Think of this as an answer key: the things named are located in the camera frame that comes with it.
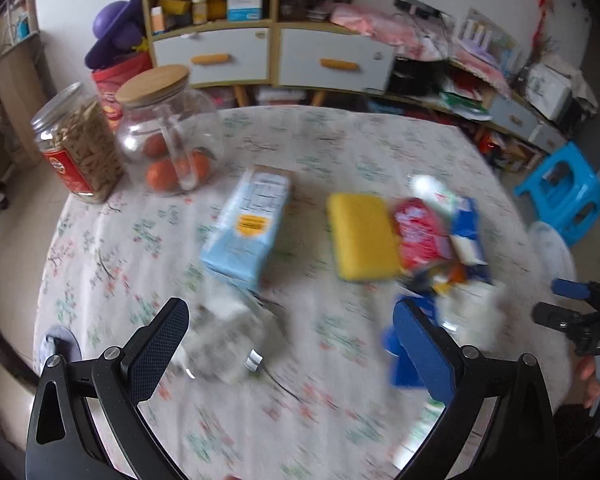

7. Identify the red drink can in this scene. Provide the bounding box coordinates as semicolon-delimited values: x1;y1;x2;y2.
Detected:
392;197;453;275

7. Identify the blue cardboard box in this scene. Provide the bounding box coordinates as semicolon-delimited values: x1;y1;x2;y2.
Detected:
449;197;492;284

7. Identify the white plastic bottle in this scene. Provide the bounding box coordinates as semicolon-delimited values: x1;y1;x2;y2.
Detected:
392;398;445;470

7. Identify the white plastic trash bin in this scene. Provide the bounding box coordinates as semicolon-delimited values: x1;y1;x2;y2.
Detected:
527;221;577;286

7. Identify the person's right hand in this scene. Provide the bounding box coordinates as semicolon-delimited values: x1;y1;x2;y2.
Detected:
571;356;600;410

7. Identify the light blue carton box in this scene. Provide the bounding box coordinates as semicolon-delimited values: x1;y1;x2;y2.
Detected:
200;165;294;290

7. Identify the yellow sponge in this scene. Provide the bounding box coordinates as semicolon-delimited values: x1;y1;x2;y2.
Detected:
327;193;401;282

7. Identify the blue plastic stool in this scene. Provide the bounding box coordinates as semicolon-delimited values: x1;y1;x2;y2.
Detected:
514;142;600;246

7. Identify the floral tablecloth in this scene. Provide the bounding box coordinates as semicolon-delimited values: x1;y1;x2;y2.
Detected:
34;107;571;479

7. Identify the glass jar with wooden lid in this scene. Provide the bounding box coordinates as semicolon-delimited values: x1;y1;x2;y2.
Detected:
116;64;223;195

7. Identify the plastic jar of snacks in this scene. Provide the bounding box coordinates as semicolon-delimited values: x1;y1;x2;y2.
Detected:
31;81;123;204

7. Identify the purple plush toy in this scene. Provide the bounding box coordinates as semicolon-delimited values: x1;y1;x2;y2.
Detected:
84;0;146;70

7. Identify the wooden cabinet with drawers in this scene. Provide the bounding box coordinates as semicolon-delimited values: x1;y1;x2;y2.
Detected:
143;0;566;153

